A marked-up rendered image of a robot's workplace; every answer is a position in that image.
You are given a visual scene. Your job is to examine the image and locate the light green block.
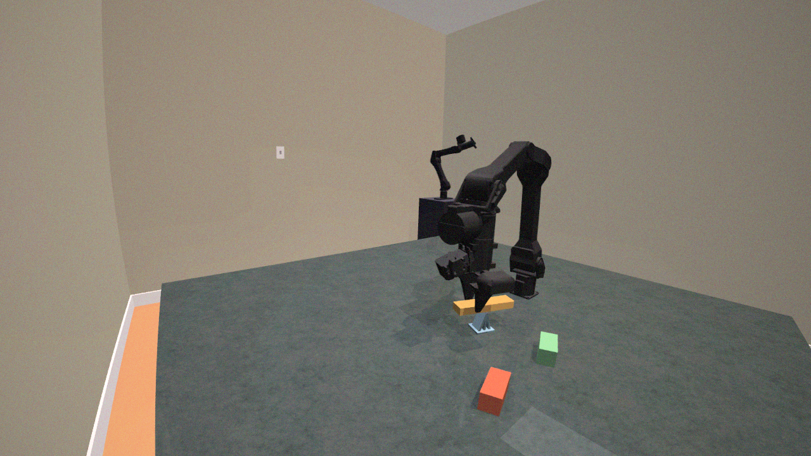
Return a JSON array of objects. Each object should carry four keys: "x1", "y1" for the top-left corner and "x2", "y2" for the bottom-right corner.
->
[{"x1": 536, "y1": 332, "x2": 558, "y2": 367}]

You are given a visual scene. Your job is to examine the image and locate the orange block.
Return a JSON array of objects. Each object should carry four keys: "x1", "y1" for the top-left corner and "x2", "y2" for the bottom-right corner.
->
[{"x1": 477, "y1": 367, "x2": 511, "y2": 417}]

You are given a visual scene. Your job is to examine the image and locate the yellow-orange bar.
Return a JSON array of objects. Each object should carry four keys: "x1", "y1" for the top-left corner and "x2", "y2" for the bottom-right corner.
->
[{"x1": 453, "y1": 295, "x2": 514, "y2": 316}]

